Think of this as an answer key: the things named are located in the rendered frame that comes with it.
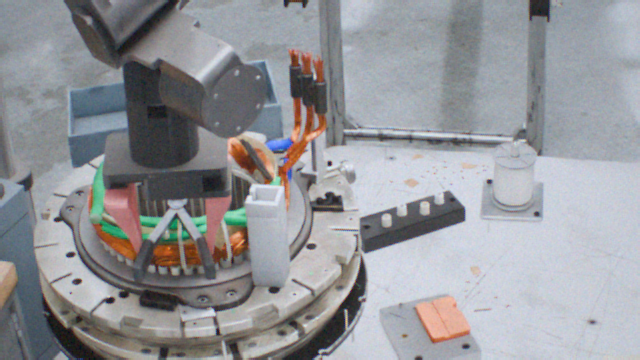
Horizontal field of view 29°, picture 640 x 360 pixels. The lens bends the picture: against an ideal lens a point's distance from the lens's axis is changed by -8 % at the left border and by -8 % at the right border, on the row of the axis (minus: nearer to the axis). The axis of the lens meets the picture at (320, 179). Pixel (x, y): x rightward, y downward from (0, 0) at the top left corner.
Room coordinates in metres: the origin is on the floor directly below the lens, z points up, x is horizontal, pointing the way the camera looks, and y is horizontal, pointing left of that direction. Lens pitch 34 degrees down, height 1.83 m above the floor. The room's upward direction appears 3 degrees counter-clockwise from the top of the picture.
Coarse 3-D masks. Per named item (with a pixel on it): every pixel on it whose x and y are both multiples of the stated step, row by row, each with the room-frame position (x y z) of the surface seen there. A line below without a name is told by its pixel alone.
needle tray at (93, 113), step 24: (264, 72) 1.36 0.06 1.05; (72, 96) 1.33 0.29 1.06; (96, 96) 1.33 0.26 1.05; (120, 96) 1.33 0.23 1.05; (72, 120) 1.29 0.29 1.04; (96, 120) 1.32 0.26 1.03; (120, 120) 1.31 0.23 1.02; (264, 120) 1.26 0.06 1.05; (72, 144) 1.22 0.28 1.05; (96, 144) 1.23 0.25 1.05
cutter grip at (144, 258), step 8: (144, 240) 0.87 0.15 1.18; (144, 248) 0.86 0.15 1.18; (152, 248) 0.87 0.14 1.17; (144, 256) 0.85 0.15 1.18; (152, 256) 0.86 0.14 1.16; (136, 264) 0.84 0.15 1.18; (144, 264) 0.84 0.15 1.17; (136, 272) 0.83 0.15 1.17; (144, 272) 0.84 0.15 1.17; (136, 280) 0.83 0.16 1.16
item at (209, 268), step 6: (198, 240) 0.87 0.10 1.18; (204, 240) 0.87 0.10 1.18; (198, 246) 0.86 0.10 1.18; (204, 246) 0.86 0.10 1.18; (198, 252) 0.86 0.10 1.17; (204, 252) 0.85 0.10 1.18; (210, 252) 0.85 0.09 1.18; (204, 258) 0.84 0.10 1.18; (210, 258) 0.84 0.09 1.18; (204, 264) 0.84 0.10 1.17; (210, 264) 0.84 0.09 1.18; (204, 270) 0.84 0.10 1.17; (210, 270) 0.83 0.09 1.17; (210, 276) 0.83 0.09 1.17; (216, 276) 0.84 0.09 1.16
